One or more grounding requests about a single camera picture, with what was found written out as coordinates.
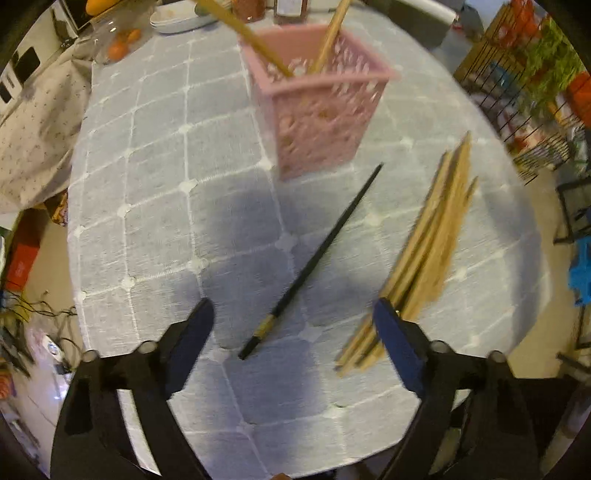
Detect clear glass bowl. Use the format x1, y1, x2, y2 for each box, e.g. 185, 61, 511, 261
88, 9, 155, 65

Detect red-capped seasoning bottles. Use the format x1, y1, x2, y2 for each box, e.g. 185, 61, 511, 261
231, 0, 267, 23

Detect grey checked tablecloth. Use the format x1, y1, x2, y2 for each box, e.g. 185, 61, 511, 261
67, 4, 552, 478

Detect blue plastic object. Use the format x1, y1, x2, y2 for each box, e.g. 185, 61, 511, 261
569, 240, 591, 305

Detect tangle of dark cables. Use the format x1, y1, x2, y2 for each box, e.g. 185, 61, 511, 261
0, 291, 79, 370

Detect wooden chopstick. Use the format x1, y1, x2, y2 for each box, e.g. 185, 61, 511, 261
194, 0, 295, 78
308, 0, 352, 75

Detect black chopstick with gold band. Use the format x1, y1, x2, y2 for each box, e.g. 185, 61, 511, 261
238, 162, 385, 361

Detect white oval dish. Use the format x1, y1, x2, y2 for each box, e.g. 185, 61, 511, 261
149, 4, 220, 34

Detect red box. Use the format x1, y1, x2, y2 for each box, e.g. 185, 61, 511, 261
4, 222, 47, 291

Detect wire shelf rack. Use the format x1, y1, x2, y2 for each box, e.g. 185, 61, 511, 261
455, 0, 591, 185

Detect bundle of wooden chopsticks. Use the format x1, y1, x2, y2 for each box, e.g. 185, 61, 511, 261
335, 131, 478, 377

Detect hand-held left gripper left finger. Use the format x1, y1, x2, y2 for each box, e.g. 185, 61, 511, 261
50, 298, 215, 480

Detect red sauce jar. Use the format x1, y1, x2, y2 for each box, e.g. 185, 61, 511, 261
273, 0, 310, 25

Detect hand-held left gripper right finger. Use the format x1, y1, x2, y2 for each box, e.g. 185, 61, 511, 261
373, 298, 541, 480

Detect green snack packets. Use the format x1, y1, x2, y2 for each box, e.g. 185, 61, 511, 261
524, 18, 585, 121

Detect large orange fruit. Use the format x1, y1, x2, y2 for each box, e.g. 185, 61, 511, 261
85, 0, 123, 16

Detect black metal frame stand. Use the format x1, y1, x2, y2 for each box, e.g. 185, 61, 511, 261
554, 178, 591, 245

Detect white floral cloth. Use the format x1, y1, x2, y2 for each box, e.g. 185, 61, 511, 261
0, 44, 93, 213

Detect orange snack packets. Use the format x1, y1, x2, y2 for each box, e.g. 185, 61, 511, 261
501, 0, 550, 44

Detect white microwave oven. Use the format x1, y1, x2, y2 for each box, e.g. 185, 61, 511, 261
0, 7, 84, 125

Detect pink perforated plastic basket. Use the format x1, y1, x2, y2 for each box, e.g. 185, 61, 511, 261
239, 24, 400, 182

